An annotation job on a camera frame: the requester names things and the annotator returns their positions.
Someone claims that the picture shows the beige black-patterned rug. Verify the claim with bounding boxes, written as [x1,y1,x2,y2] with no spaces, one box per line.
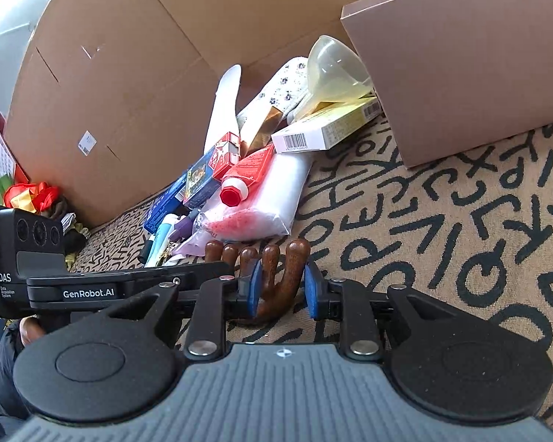
[66,116,553,434]

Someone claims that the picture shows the blue picture box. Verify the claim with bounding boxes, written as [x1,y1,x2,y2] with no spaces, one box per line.
[182,151,223,209]

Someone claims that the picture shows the person's dark trouser leg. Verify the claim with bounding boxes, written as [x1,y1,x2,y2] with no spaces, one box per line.
[0,264,31,440]

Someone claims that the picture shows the white flower-print sock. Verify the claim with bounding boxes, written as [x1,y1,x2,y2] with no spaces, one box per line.
[236,56,310,148]

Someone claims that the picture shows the red and white card box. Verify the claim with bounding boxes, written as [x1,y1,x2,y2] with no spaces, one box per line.
[211,131,241,181]

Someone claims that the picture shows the large brown cardboard box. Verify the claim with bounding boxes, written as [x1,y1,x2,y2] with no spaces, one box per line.
[4,0,489,229]

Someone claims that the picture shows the brown wooden hand-shaped massager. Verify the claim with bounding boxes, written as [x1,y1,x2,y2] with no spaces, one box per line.
[205,239,311,329]

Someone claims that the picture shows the gold foil packet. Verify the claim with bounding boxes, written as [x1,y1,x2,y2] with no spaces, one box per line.
[243,106,285,156]

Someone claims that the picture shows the white and blue tube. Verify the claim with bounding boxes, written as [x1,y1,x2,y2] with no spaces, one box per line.
[144,213,178,269]

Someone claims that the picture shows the clear plastic bag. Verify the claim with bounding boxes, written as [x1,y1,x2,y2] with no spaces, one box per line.
[173,151,315,256]

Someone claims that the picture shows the white and yellow carton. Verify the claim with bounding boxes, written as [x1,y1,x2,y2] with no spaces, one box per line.
[271,97,382,154]

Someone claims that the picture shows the person's left hand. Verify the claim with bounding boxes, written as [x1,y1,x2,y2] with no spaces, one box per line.
[18,317,48,347]

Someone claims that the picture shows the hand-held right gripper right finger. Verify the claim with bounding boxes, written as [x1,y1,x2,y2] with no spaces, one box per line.
[304,260,459,362]

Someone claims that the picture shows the red and yellow cloth pile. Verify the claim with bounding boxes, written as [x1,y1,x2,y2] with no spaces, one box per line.
[0,179,91,263]

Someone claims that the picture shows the translucent plastic funnel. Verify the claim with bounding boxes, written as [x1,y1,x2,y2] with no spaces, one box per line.
[288,35,377,121]

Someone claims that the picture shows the red-capped red-label bottle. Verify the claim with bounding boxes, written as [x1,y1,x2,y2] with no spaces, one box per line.
[219,144,277,207]

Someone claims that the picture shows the purple small bottle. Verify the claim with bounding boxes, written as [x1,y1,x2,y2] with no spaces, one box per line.
[170,214,200,244]

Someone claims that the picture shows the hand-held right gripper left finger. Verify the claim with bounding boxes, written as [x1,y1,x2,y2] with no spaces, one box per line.
[104,260,264,361]

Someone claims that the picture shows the pinkish brown cardboard container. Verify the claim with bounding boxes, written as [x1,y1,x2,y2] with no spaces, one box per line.
[340,0,553,169]

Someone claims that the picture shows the red wall calendar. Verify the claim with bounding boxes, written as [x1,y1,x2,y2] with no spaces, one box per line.
[0,82,29,186]

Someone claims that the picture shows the dark blue flat box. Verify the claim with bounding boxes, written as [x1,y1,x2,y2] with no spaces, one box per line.
[143,172,189,234]

